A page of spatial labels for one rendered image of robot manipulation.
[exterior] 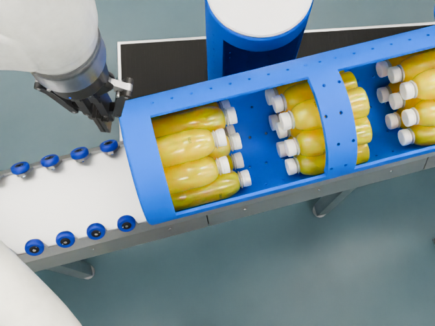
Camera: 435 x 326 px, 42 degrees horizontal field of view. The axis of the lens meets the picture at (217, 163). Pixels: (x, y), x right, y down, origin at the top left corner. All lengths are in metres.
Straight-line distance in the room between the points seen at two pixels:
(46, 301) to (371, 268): 2.01
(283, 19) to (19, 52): 1.01
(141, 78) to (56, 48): 1.84
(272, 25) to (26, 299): 1.11
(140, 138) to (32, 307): 0.71
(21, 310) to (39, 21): 0.24
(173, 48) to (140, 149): 1.32
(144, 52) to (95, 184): 1.08
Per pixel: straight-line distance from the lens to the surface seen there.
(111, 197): 1.44
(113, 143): 1.42
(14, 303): 0.48
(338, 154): 1.21
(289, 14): 1.49
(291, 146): 1.27
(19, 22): 0.51
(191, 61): 2.40
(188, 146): 1.19
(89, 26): 0.57
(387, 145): 1.45
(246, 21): 1.47
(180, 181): 1.23
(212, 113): 1.26
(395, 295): 2.43
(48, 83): 0.64
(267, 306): 2.33
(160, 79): 2.37
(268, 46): 1.50
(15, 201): 1.50
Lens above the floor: 2.32
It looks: 75 degrees down
